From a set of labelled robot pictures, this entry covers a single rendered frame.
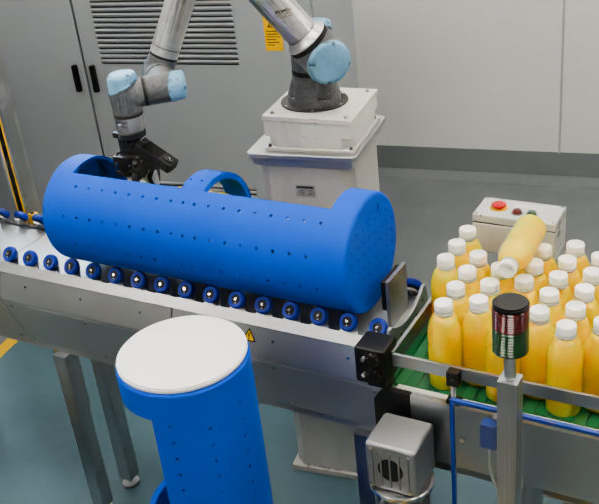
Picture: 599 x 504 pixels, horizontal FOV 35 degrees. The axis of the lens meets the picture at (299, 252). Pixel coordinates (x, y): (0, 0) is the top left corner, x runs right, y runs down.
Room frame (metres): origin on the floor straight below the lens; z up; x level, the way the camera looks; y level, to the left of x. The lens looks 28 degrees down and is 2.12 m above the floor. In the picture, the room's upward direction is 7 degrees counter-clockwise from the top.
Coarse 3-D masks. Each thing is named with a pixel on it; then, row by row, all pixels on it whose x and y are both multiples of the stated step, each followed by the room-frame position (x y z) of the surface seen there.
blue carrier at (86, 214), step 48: (48, 192) 2.23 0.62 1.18; (96, 192) 2.16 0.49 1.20; (144, 192) 2.10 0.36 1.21; (192, 192) 2.05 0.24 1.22; (240, 192) 2.20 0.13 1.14; (96, 240) 2.12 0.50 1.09; (144, 240) 2.04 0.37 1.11; (192, 240) 1.97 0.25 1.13; (240, 240) 1.91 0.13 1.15; (288, 240) 1.85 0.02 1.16; (336, 240) 1.80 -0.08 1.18; (384, 240) 1.94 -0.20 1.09; (240, 288) 1.94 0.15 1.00; (288, 288) 1.84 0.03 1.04; (336, 288) 1.77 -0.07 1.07
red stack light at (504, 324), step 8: (496, 312) 1.33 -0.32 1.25; (528, 312) 1.33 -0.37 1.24; (496, 320) 1.33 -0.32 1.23; (504, 320) 1.32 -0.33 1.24; (512, 320) 1.31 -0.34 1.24; (520, 320) 1.32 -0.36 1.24; (528, 320) 1.33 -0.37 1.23; (496, 328) 1.33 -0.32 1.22; (504, 328) 1.32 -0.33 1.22; (512, 328) 1.32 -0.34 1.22; (520, 328) 1.32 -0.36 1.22; (528, 328) 1.33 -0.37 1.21
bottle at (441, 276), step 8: (440, 272) 1.79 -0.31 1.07; (448, 272) 1.79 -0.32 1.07; (456, 272) 1.79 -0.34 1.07; (432, 280) 1.80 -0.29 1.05; (440, 280) 1.78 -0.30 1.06; (448, 280) 1.78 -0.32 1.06; (456, 280) 1.78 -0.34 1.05; (432, 288) 1.80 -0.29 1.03; (440, 288) 1.78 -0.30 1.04; (432, 296) 1.80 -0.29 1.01; (440, 296) 1.78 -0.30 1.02; (432, 304) 1.80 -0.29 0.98; (432, 312) 1.80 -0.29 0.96
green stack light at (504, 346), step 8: (496, 336) 1.33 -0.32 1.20; (504, 336) 1.32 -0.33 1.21; (512, 336) 1.32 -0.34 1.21; (520, 336) 1.32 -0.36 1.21; (528, 336) 1.33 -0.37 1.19; (496, 344) 1.33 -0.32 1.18; (504, 344) 1.32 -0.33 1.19; (512, 344) 1.31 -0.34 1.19; (520, 344) 1.32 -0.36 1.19; (528, 344) 1.33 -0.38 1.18; (496, 352) 1.33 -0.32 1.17; (504, 352) 1.32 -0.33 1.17; (512, 352) 1.31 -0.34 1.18; (520, 352) 1.32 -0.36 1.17
